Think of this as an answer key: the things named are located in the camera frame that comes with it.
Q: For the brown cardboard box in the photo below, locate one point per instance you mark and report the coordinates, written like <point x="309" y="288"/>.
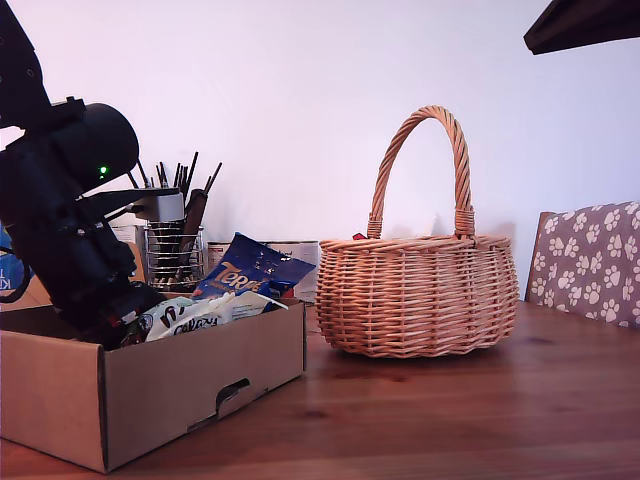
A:
<point x="175" y="380"/>

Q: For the paw print chair cover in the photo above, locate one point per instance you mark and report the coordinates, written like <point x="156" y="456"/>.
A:
<point x="595" y="260"/>

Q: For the small red item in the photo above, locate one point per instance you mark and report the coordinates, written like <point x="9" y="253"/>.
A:
<point x="359" y="237"/>

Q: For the tan wooden board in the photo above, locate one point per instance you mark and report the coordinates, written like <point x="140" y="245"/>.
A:
<point x="136" y="262"/>

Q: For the small white container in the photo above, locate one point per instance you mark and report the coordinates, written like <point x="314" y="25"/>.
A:
<point x="127" y="234"/>

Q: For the dark wooden chopstick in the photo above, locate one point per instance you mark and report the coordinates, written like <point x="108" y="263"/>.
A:
<point x="161" y="175"/>
<point x="192" y="172"/>
<point x="213" y="177"/>
<point x="143" y="175"/>

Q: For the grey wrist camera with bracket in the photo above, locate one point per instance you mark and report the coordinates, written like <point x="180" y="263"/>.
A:
<point x="165" y="206"/>

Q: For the white Galaxy egg bag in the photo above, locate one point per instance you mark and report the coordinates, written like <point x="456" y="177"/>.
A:
<point x="200" y="325"/>

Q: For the blue Terry's egg bag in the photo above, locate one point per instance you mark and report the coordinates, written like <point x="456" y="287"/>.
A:
<point x="250" y="270"/>

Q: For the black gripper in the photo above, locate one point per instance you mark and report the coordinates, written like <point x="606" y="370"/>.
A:
<point x="80" y="270"/>

